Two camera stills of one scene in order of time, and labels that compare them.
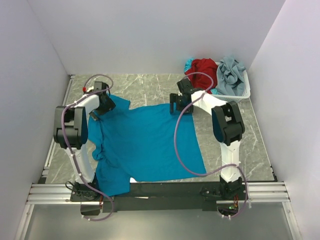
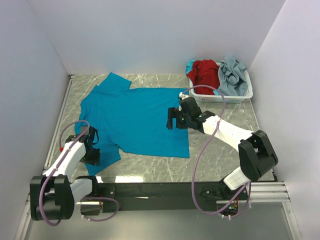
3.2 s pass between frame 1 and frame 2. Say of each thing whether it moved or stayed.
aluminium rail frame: stayed
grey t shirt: stayed
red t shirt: stayed
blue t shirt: moved
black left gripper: moved
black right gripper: moved
